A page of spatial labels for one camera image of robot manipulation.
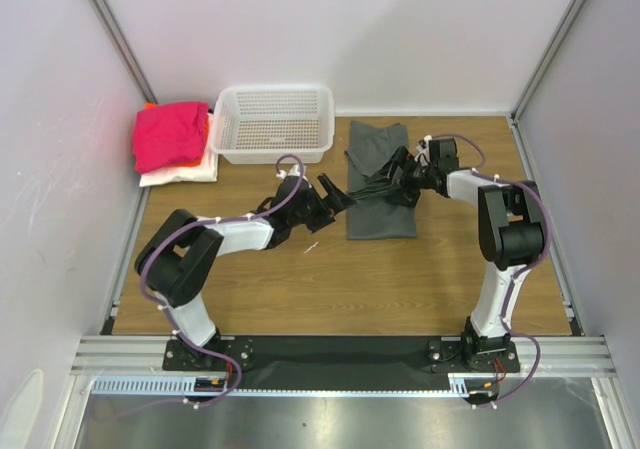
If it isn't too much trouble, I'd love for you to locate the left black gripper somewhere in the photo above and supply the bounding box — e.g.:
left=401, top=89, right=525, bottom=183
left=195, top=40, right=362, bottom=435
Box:
left=287, top=173, right=354, bottom=233

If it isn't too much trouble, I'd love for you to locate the grey t shirt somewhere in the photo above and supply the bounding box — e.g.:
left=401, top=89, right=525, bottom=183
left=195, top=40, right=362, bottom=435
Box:
left=345, top=121, right=418, bottom=240

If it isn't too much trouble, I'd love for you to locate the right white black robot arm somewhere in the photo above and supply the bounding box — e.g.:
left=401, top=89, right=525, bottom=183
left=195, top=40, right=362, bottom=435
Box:
left=368, top=135, right=551, bottom=371

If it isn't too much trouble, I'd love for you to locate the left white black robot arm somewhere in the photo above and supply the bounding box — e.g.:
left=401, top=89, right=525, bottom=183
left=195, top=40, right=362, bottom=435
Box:
left=134, top=173, right=356, bottom=369

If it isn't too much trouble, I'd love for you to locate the white perforated plastic basket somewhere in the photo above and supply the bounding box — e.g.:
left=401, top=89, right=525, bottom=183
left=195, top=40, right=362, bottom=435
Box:
left=210, top=84, right=335, bottom=164

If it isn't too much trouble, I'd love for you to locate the white folded t shirt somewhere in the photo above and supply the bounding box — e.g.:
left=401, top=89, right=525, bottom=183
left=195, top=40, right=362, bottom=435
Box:
left=139, top=133, right=218, bottom=188

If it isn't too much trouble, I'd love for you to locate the orange folded t shirt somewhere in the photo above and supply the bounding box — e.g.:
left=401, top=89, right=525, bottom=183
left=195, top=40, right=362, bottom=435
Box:
left=144, top=101, right=211, bottom=168

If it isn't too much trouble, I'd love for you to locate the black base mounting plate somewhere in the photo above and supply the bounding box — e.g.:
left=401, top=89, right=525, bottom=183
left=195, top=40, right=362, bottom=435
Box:
left=163, top=334, right=520, bottom=393

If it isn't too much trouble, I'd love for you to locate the pink folded t shirt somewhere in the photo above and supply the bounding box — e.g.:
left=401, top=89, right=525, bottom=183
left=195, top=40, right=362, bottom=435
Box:
left=132, top=101, right=210, bottom=173

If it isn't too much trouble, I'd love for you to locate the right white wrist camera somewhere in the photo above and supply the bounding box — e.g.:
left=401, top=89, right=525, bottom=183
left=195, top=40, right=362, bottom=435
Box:
left=414, top=135, right=432, bottom=166

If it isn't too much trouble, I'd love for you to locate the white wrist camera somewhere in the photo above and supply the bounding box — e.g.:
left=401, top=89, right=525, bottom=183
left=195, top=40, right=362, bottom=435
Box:
left=414, top=135, right=432, bottom=166
left=276, top=164, right=306, bottom=180

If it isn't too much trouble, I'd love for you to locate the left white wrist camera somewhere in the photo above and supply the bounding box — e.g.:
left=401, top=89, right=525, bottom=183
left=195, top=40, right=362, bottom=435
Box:
left=276, top=164, right=306, bottom=180

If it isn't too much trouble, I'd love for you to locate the white slotted cable duct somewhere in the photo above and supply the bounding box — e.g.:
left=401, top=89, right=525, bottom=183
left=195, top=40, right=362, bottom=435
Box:
left=92, top=372, right=501, bottom=399

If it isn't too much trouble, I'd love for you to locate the aluminium front rail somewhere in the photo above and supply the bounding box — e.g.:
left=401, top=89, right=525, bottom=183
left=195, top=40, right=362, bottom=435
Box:
left=71, top=335, right=617, bottom=378

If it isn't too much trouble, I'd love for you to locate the right aluminium frame post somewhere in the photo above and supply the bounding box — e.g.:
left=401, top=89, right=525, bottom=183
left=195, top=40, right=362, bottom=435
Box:
left=510, top=0, right=588, bottom=122

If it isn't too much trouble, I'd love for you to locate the aluminium frame post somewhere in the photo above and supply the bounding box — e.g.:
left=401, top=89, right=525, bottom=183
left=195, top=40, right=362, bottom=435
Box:
left=88, top=0, right=158, bottom=103
left=510, top=0, right=588, bottom=122

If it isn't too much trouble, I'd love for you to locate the left aluminium frame post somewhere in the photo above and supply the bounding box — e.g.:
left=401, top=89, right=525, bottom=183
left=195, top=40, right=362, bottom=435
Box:
left=88, top=0, right=158, bottom=103

